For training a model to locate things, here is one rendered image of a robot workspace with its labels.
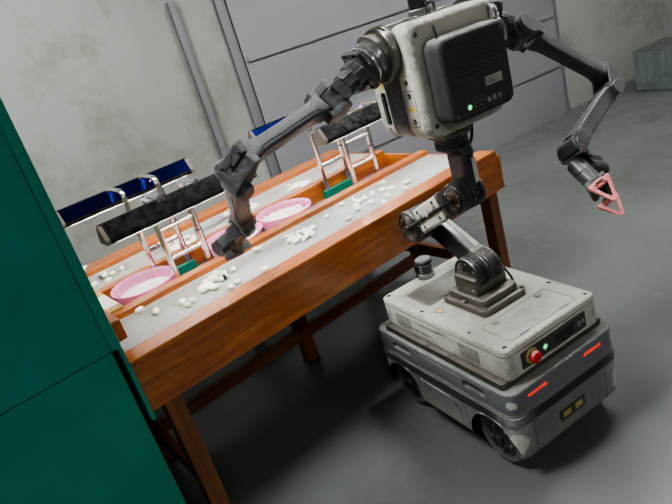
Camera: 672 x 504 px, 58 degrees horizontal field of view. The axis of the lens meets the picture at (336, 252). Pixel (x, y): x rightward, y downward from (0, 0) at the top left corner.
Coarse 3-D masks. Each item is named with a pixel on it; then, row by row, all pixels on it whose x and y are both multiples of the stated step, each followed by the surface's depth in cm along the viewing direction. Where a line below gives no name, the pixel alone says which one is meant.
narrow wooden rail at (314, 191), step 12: (384, 156) 333; (360, 168) 323; (372, 168) 328; (336, 180) 314; (300, 192) 302; (312, 192) 306; (288, 204) 298; (312, 204) 307; (192, 252) 270; (156, 264) 261; (168, 264) 264; (180, 264) 268; (108, 288) 250
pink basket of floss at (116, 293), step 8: (144, 272) 256; (152, 272) 256; (160, 272) 255; (168, 272) 253; (128, 280) 253; (136, 280) 255; (168, 280) 238; (120, 288) 249; (128, 288) 252; (152, 288) 234; (112, 296) 238; (120, 296) 247; (136, 296) 232
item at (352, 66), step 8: (344, 56) 174; (352, 56) 171; (360, 56) 169; (344, 64) 174; (352, 64) 171; (360, 64) 171; (344, 72) 171; (352, 72) 170; (360, 72) 171; (368, 72) 171; (344, 80) 170; (352, 80) 171; (360, 80) 171; (368, 80) 173; (376, 80) 173; (352, 88) 171; (360, 88) 174; (368, 88) 177; (376, 88) 174
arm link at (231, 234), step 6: (228, 222) 196; (228, 228) 195; (234, 228) 195; (252, 228) 192; (222, 234) 193; (228, 234) 194; (234, 234) 194; (240, 234) 195; (246, 234) 194; (216, 240) 192; (222, 240) 192; (228, 240) 193; (234, 240) 194; (216, 246) 194; (222, 246) 192; (228, 246) 194; (234, 246) 197; (216, 252) 196; (222, 252) 194
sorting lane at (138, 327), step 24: (408, 168) 295; (432, 168) 284; (360, 192) 281; (384, 192) 271; (336, 216) 260; (360, 216) 251; (312, 240) 241; (240, 264) 239; (264, 264) 232; (192, 288) 230; (144, 312) 222; (168, 312) 216; (192, 312) 210; (144, 336) 203
